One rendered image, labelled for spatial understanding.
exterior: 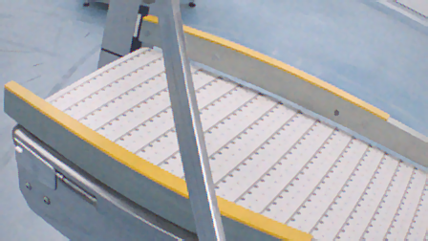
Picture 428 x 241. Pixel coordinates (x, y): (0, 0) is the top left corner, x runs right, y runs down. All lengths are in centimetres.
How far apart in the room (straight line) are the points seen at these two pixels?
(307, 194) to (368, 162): 11
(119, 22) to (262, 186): 36
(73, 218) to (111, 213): 7
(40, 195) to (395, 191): 38
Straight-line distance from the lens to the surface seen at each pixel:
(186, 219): 46
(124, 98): 64
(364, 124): 67
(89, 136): 50
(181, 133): 38
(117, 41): 82
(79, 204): 55
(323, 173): 59
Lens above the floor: 113
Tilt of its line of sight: 28 degrees down
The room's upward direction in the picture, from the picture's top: 12 degrees clockwise
